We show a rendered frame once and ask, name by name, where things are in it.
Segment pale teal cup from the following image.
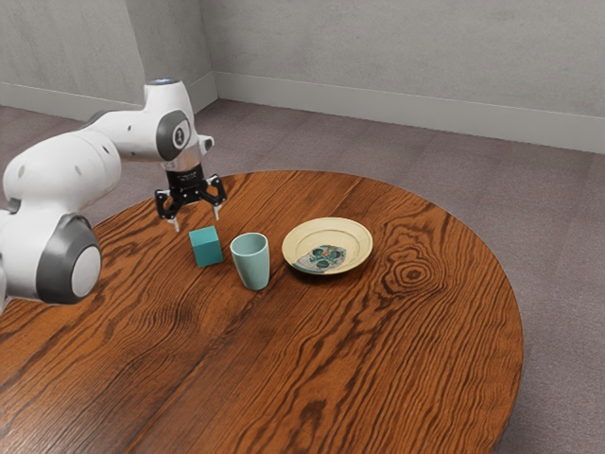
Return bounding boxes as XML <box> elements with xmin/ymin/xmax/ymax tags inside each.
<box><xmin>229</xmin><ymin>232</ymin><xmax>271</xmax><ymax>291</ymax></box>

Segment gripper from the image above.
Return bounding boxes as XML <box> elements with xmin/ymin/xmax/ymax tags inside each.
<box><xmin>154</xmin><ymin>163</ymin><xmax>228</xmax><ymax>233</ymax></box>

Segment cream plate with teal print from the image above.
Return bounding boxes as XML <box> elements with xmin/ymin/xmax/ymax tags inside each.
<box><xmin>281</xmin><ymin>217</ymin><xmax>374</xmax><ymax>276</ymax></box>

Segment teal block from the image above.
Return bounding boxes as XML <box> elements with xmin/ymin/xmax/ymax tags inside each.
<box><xmin>188</xmin><ymin>225</ymin><xmax>224</xmax><ymax>269</ymax></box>

